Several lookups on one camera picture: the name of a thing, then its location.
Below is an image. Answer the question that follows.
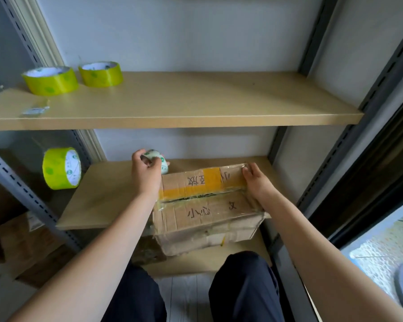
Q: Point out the person's right hand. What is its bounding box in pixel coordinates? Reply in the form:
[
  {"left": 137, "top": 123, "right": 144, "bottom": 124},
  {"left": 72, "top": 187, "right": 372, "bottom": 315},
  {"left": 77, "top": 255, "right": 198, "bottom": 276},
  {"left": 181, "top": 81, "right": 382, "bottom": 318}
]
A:
[{"left": 242, "top": 162, "right": 277, "bottom": 204}]

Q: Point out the person's left hand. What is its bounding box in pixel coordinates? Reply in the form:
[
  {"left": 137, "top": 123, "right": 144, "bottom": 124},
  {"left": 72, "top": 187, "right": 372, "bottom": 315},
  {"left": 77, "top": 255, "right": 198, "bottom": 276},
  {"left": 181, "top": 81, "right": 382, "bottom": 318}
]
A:
[{"left": 131, "top": 149, "right": 163, "bottom": 199}]

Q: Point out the small clear tape roll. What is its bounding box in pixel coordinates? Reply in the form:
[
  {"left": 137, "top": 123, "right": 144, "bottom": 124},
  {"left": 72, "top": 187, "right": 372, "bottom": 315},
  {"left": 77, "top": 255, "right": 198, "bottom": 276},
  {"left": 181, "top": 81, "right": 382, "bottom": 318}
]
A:
[{"left": 143, "top": 149, "right": 170, "bottom": 175}]

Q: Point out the taped brown cardboard box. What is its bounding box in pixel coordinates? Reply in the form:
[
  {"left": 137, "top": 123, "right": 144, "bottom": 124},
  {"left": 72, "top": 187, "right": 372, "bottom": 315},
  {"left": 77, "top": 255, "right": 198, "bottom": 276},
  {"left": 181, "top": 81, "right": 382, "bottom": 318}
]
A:
[{"left": 151, "top": 163, "right": 272, "bottom": 257}]

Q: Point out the person's right forearm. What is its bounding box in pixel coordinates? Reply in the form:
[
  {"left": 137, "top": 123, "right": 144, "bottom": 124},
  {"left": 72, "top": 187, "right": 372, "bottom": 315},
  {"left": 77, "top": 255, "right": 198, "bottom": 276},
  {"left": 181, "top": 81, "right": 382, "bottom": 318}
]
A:
[{"left": 254, "top": 189, "right": 403, "bottom": 322}]

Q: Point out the person's left forearm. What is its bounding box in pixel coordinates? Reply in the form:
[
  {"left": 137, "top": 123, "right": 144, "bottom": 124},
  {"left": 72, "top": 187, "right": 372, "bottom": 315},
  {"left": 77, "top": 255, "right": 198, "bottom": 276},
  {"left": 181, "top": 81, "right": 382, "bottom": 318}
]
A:
[{"left": 8, "top": 191, "right": 160, "bottom": 322}]

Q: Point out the light wooden shelf board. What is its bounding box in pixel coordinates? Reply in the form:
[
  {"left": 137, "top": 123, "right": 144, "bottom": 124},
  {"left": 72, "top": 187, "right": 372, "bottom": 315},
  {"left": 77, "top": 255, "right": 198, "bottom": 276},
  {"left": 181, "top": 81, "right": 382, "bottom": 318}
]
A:
[
  {"left": 0, "top": 71, "right": 365, "bottom": 132},
  {"left": 141, "top": 231, "right": 272, "bottom": 279},
  {"left": 55, "top": 156, "right": 279, "bottom": 231}
]

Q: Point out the yellow-green tape roll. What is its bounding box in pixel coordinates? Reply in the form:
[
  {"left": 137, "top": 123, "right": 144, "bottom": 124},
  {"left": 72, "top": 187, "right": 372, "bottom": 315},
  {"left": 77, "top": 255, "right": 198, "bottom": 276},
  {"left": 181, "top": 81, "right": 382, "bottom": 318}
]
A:
[
  {"left": 21, "top": 66, "right": 79, "bottom": 96},
  {"left": 42, "top": 147, "right": 82, "bottom": 191},
  {"left": 78, "top": 61, "right": 124, "bottom": 88}
]

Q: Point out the person's right leg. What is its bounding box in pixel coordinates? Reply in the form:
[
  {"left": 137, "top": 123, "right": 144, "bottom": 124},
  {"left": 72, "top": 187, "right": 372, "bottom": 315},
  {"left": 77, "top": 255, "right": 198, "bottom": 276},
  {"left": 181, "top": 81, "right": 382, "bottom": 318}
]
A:
[{"left": 208, "top": 251, "right": 287, "bottom": 322}]

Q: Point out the person's leg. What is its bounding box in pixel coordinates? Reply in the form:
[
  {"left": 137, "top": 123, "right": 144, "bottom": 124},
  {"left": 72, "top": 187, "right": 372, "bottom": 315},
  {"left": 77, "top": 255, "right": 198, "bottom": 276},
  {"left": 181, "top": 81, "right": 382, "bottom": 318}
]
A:
[
  {"left": 208, "top": 251, "right": 287, "bottom": 322},
  {"left": 101, "top": 261, "right": 168, "bottom": 322}
]

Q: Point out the small clear tape scrap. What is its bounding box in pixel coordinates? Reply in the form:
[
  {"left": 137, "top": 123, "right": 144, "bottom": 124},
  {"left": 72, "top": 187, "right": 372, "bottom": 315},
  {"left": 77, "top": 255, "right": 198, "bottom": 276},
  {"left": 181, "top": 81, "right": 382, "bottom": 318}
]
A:
[{"left": 22, "top": 106, "right": 51, "bottom": 117}]

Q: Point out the person's left leg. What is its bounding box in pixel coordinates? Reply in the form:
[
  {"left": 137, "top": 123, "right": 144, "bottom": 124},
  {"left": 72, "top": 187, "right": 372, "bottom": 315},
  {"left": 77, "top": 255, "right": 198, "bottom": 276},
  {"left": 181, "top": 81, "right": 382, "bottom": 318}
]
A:
[{"left": 101, "top": 261, "right": 168, "bottom": 322}]

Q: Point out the brown cardboard box with label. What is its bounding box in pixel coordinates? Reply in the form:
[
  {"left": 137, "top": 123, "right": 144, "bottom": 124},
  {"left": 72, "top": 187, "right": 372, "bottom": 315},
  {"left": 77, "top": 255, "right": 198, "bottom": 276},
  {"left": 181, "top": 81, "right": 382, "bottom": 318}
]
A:
[{"left": 0, "top": 212, "right": 78, "bottom": 289}]

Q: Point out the white and blue patterned mat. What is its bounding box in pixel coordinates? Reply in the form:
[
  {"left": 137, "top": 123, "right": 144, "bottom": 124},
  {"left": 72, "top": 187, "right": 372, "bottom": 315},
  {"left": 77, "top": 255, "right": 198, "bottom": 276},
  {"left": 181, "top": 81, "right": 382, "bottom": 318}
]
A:
[{"left": 349, "top": 214, "right": 403, "bottom": 300}]

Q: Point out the dark window frame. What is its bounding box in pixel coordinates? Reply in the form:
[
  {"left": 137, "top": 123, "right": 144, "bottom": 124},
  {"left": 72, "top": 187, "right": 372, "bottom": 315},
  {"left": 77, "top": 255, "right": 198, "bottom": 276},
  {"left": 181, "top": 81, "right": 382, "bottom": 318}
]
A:
[{"left": 307, "top": 94, "right": 403, "bottom": 249}]

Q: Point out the grey slotted metal shelf post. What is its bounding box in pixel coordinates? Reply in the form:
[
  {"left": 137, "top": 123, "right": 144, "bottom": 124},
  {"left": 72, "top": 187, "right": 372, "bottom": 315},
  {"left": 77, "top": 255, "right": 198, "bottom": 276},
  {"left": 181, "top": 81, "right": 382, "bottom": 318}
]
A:
[
  {"left": 267, "top": 0, "right": 340, "bottom": 165},
  {"left": 0, "top": 141, "right": 83, "bottom": 253},
  {"left": 0, "top": 0, "right": 93, "bottom": 165},
  {"left": 296, "top": 17, "right": 403, "bottom": 218}
]

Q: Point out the white door frame trim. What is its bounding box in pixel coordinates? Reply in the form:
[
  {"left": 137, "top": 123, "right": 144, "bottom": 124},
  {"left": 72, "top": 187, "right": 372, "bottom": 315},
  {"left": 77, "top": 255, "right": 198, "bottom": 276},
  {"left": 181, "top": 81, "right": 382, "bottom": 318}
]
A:
[{"left": 7, "top": 0, "right": 107, "bottom": 162}]

